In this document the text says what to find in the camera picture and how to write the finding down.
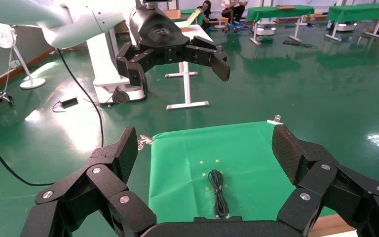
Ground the black power adapter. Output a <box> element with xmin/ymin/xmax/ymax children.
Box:
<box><xmin>51</xmin><ymin>96</ymin><xmax>79</xmax><ymax>114</ymax></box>

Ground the seated person in black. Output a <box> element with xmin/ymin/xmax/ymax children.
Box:
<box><xmin>197</xmin><ymin>0</ymin><xmax>213</xmax><ymax>31</ymax></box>

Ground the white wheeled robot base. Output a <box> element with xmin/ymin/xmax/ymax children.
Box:
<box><xmin>86</xmin><ymin>29</ymin><xmax>148</xmax><ymax>106</ymax></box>

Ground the long black power cable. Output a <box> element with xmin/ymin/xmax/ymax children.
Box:
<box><xmin>0</xmin><ymin>126</ymin><xmax>57</xmax><ymax>187</ymax></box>
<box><xmin>56</xmin><ymin>48</ymin><xmax>105</xmax><ymax>149</ymax></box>

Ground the small open cardboard carton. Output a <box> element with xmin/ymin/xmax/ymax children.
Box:
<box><xmin>164</xmin><ymin>8</ymin><xmax>204</xmax><ymax>33</ymax></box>

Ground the green clothed work table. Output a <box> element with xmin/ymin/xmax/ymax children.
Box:
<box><xmin>325</xmin><ymin>2</ymin><xmax>379</xmax><ymax>42</ymax></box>
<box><xmin>245</xmin><ymin>4</ymin><xmax>316</xmax><ymax>46</ymax></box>

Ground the seated person in white top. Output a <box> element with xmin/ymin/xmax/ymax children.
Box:
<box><xmin>220</xmin><ymin>0</ymin><xmax>250</xmax><ymax>24</ymax></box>

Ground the black cable pile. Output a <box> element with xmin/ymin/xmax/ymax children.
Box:
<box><xmin>282</xmin><ymin>39</ymin><xmax>318</xmax><ymax>50</ymax></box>

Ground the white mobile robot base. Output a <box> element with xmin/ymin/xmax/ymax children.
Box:
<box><xmin>254</xmin><ymin>18</ymin><xmax>277</xmax><ymax>37</ymax></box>
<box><xmin>327</xmin><ymin>21</ymin><xmax>357</xmax><ymax>33</ymax></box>

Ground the green table cloth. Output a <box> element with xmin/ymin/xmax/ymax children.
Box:
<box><xmin>148</xmin><ymin>121</ymin><xmax>338</xmax><ymax>225</ymax></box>

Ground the white desk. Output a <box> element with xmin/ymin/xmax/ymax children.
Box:
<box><xmin>164</xmin><ymin>24</ymin><xmax>215</xmax><ymax>111</ymax></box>

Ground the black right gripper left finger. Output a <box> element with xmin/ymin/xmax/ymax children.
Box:
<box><xmin>21</xmin><ymin>126</ymin><xmax>158</xmax><ymax>237</ymax></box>

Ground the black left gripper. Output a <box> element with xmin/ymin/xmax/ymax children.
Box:
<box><xmin>115</xmin><ymin>6</ymin><xmax>231</xmax><ymax>96</ymax></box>

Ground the white standing fan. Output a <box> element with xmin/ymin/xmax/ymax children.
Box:
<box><xmin>0</xmin><ymin>21</ymin><xmax>47</xmax><ymax>90</ymax></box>

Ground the metal cloth clamp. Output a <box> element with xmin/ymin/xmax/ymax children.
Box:
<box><xmin>266</xmin><ymin>114</ymin><xmax>285</xmax><ymax>126</ymax></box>
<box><xmin>138</xmin><ymin>134</ymin><xmax>153</xmax><ymax>152</ymax></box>

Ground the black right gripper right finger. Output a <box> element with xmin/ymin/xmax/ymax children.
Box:
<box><xmin>271</xmin><ymin>124</ymin><xmax>379</xmax><ymax>237</ymax></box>

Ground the black data cable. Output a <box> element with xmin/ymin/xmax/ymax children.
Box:
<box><xmin>207</xmin><ymin>168</ymin><xmax>231</xmax><ymax>220</ymax></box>

